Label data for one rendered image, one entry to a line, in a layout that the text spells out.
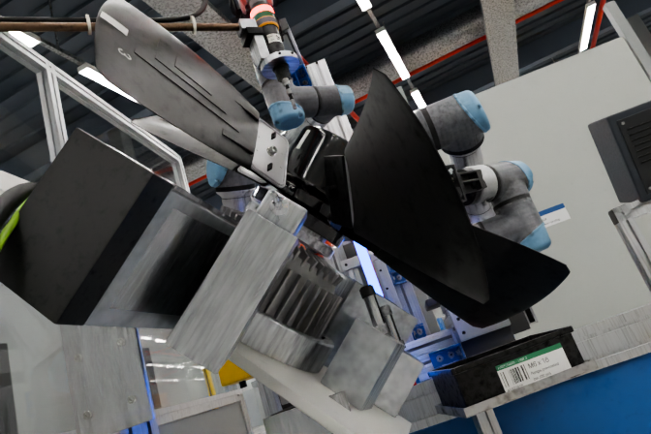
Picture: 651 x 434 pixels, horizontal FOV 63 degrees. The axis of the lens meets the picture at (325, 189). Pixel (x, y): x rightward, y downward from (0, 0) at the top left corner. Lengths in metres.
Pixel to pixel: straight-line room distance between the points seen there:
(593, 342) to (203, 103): 0.87
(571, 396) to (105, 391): 0.85
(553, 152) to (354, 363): 2.25
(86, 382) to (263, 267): 0.37
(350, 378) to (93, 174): 0.41
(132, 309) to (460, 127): 1.03
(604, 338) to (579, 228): 1.57
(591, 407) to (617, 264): 1.59
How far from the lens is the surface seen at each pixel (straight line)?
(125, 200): 0.38
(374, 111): 0.51
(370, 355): 0.67
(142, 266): 0.42
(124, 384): 0.73
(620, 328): 1.21
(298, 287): 0.67
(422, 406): 1.16
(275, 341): 0.64
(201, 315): 0.46
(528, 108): 2.88
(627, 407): 1.23
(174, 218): 0.42
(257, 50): 0.96
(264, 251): 0.45
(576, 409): 1.21
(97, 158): 0.40
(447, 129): 1.33
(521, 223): 1.08
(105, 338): 0.75
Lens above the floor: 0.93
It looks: 19 degrees up
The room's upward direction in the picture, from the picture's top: 19 degrees counter-clockwise
